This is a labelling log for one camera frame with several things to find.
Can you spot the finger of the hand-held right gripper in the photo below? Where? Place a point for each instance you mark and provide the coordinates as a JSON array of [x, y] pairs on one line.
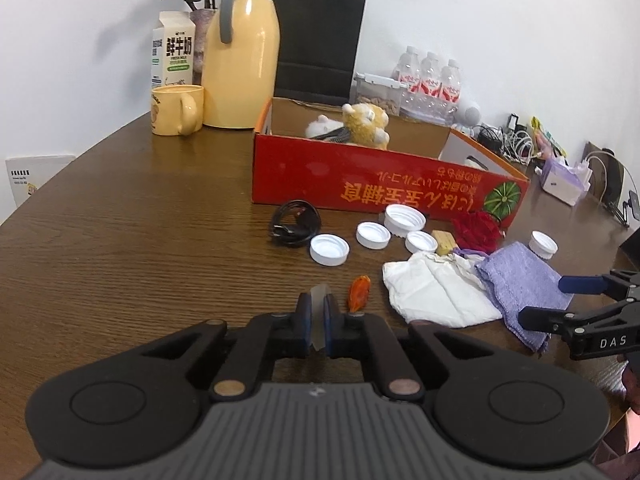
[[580, 284], [542, 319]]

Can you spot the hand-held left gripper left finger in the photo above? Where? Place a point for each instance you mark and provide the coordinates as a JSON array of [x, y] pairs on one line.
[[305, 325]]

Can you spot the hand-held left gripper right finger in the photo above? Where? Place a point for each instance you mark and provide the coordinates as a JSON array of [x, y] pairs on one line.
[[330, 325]]

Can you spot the clear plastic scrap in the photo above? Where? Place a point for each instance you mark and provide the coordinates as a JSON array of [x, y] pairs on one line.
[[320, 310]]

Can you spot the purple cloth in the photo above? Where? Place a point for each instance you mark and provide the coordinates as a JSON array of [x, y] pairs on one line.
[[525, 280]]

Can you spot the white cloth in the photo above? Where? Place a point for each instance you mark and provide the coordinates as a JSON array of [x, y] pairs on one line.
[[440, 290]]

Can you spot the red cardboard box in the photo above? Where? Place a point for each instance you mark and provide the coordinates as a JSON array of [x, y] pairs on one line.
[[310, 175]]

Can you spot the yellow white plush toy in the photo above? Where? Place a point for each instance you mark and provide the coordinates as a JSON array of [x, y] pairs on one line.
[[365, 125]]

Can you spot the small orange wrapper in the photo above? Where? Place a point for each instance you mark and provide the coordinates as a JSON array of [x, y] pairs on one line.
[[359, 292]]

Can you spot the person's clothing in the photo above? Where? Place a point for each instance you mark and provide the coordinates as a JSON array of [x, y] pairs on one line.
[[627, 440]]

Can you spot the purple tissue box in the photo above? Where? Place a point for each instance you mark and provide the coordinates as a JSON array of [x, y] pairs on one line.
[[565, 182]]

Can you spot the red fabric rose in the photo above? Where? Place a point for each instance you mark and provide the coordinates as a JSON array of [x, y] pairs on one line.
[[477, 230]]

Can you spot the brown cardboard piece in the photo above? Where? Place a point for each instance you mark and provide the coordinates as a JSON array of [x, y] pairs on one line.
[[612, 175]]

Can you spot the small yellow block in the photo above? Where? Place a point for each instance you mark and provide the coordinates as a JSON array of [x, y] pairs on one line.
[[446, 242]]

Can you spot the large ribbed white cap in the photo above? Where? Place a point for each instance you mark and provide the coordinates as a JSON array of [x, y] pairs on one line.
[[404, 220]]

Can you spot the yellow snack packet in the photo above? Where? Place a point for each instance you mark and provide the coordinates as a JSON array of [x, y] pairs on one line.
[[547, 140]]

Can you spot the black charger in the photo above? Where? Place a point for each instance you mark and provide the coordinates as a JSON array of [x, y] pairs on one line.
[[513, 122]]

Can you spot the white robot speaker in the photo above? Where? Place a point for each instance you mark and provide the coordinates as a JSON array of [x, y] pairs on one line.
[[470, 115]]

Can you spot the clear seed container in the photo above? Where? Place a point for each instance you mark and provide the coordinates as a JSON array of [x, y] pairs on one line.
[[380, 97]]

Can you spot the red label water bottle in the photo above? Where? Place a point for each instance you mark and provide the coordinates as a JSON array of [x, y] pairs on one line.
[[450, 87], [431, 80], [409, 75]]

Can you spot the yellow mug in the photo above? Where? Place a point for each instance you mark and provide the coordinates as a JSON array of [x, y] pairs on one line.
[[170, 112]]

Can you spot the yellow thermos jug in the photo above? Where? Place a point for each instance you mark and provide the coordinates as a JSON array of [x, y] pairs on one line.
[[242, 60]]

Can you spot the black paper bag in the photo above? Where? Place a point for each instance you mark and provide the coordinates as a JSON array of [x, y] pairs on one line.
[[317, 45]]

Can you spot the pink flower vase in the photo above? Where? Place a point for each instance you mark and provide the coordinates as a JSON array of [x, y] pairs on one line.
[[200, 45]]

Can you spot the white milk carton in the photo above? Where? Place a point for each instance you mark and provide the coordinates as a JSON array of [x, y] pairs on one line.
[[172, 55]]

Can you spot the white booklet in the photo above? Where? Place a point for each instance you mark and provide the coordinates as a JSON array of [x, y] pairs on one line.
[[35, 180]]

